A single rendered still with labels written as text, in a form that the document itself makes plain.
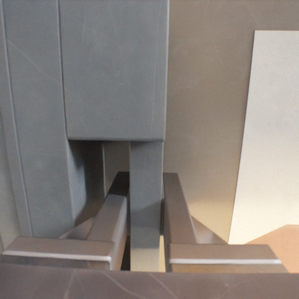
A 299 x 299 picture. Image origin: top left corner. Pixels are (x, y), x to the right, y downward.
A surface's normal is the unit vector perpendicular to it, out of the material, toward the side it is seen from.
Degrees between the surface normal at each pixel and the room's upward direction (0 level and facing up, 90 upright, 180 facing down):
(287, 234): 27
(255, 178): 0
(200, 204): 0
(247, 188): 0
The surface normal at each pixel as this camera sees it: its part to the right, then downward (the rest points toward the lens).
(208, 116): -0.03, 0.25
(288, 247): -0.09, -0.21
